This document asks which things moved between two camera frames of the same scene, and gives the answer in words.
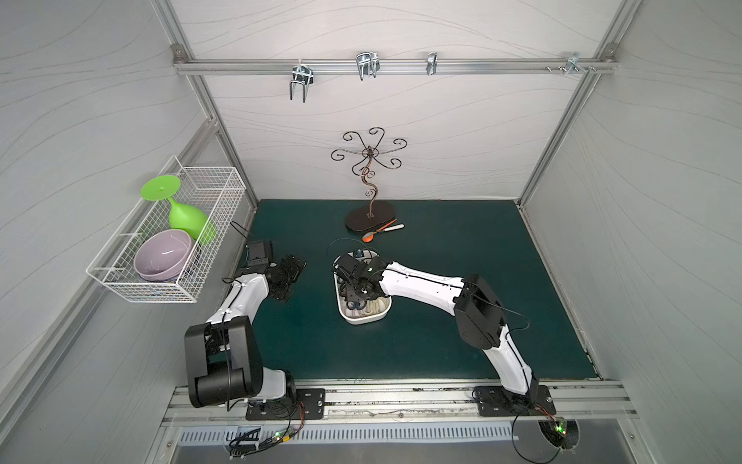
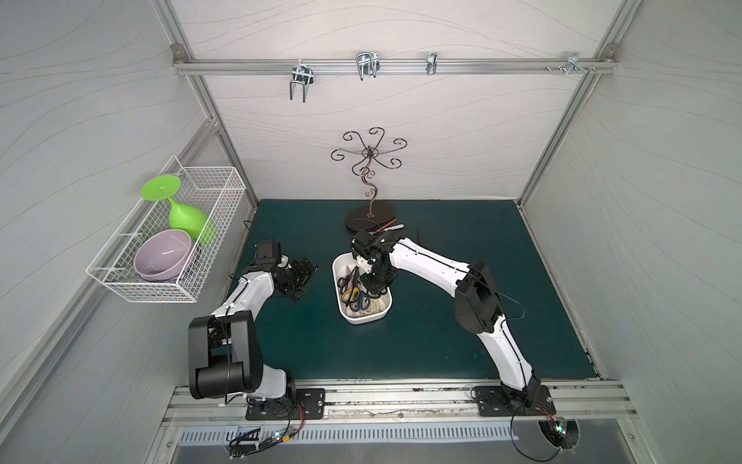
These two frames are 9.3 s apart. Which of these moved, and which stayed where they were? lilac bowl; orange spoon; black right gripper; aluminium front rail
Moved: black right gripper
Stayed: lilac bowl; aluminium front rail; orange spoon
